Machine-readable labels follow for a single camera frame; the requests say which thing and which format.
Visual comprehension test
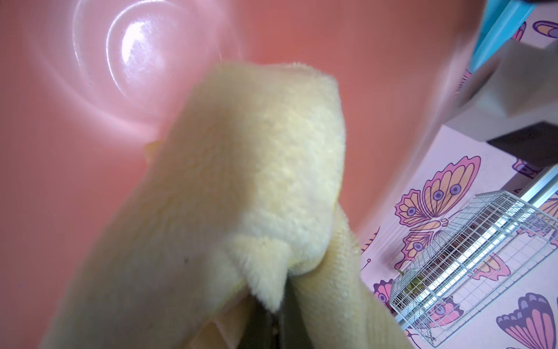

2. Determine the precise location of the right blue bucket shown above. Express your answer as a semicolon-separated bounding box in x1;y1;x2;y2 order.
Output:
466;0;536;74

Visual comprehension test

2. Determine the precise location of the yellow microfiber cloth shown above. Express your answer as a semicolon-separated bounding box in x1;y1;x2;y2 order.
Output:
40;63;411;348

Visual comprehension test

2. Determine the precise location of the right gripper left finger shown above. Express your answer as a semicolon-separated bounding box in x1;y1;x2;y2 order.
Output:
237;300;277;349

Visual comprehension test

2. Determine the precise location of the white wire wall basket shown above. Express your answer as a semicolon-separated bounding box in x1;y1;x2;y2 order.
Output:
389;190;557;348

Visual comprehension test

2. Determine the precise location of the pink plastic bucket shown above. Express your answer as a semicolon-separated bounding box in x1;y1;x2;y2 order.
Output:
1;1;485;348

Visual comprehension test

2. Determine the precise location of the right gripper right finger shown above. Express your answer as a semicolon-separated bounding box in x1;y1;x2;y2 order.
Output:
278;278;314;349

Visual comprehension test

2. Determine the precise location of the small green succulent plant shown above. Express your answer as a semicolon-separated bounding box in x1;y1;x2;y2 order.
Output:
396;274;426;302

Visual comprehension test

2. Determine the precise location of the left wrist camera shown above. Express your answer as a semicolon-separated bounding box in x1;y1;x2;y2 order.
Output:
446;40;557;167

